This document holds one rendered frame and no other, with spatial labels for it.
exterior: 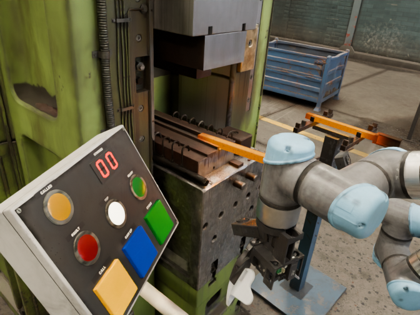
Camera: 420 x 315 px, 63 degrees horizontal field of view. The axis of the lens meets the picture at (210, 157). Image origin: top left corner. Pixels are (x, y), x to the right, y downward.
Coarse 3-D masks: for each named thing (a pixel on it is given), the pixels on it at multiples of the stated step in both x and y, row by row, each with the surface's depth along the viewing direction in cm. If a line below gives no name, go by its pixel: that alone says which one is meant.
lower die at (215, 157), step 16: (160, 112) 143; (160, 128) 130; (192, 128) 131; (160, 144) 120; (176, 144) 120; (192, 144) 119; (208, 144) 119; (176, 160) 117; (192, 160) 112; (208, 160) 115; (224, 160) 123
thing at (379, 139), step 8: (320, 120) 150; (328, 120) 148; (336, 128) 146; (344, 128) 144; (352, 128) 142; (360, 128) 142; (368, 136) 138; (376, 136) 135; (384, 136) 134; (392, 136) 134; (384, 144) 135; (392, 144) 133; (400, 144) 132
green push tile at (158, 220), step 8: (152, 208) 77; (160, 208) 79; (152, 216) 76; (160, 216) 78; (168, 216) 81; (152, 224) 75; (160, 224) 77; (168, 224) 80; (152, 232) 75; (160, 232) 76; (168, 232) 79; (160, 240) 76
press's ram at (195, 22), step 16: (160, 0) 92; (176, 0) 88; (192, 0) 85; (208, 0) 89; (224, 0) 94; (240, 0) 99; (256, 0) 105; (160, 16) 94; (176, 16) 90; (192, 16) 87; (208, 16) 91; (224, 16) 96; (240, 16) 101; (256, 16) 108; (176, 32) 92; (192, 32) 89; (208, 32) 95; (224, 32) 99
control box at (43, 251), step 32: (64, 160) 67; (96, 160) 66; (128, 160) 75; (32, 192) 52; (64, 192) 57; (96, 192) 64; (128, 192) 72; (160, 192) 82; (0, 224) 50; (32, 224) 51; (64, 224) 56; (96, 224) 62; (128, 224) 69; (32, 256) 52; (64, 256) 54; (96, 256) 59; (160, 256) 75; (32, 288) 55; (64, 288) 53
